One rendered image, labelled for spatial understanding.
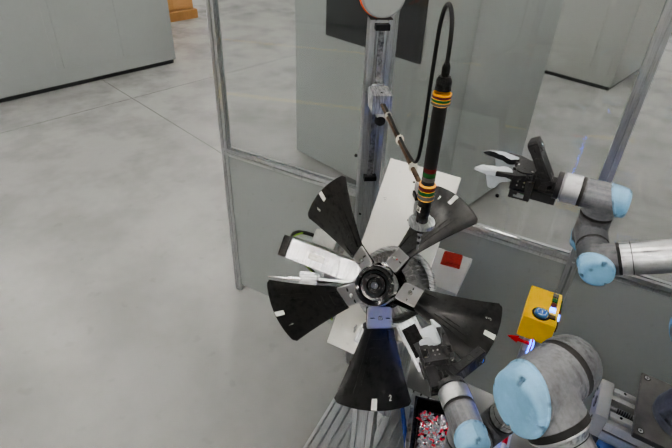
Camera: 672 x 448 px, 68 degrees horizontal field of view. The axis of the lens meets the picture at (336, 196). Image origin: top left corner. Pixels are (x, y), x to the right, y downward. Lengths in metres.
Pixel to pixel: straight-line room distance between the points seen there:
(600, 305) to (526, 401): 1.35
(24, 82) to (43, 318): 3.62
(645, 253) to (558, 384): 0.43
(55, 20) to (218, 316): 4.27
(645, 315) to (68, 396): 2.62
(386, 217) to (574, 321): 0.97
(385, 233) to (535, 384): 0.94
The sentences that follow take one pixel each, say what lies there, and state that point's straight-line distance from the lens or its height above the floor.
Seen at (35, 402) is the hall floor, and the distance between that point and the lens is 3.01.
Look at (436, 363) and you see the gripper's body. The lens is 1.33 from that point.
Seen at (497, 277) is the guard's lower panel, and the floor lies 0.78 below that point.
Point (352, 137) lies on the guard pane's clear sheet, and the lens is 2.18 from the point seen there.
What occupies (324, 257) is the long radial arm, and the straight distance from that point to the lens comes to 1.69.
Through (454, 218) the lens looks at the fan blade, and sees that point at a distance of 1.46.
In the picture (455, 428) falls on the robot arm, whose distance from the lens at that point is 1.24.
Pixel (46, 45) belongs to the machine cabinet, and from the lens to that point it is 6.46.
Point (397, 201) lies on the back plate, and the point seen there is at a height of 1.25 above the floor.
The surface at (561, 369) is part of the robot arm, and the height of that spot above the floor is 1.51.
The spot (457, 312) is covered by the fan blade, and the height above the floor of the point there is 1.19.
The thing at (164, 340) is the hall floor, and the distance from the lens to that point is 3.03.
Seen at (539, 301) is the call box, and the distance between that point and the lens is 1.78.
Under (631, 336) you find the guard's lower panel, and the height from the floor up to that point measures 0.72.
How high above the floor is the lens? 2.22
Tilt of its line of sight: 33 degrees down
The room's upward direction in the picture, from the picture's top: 2 degrees clockwise
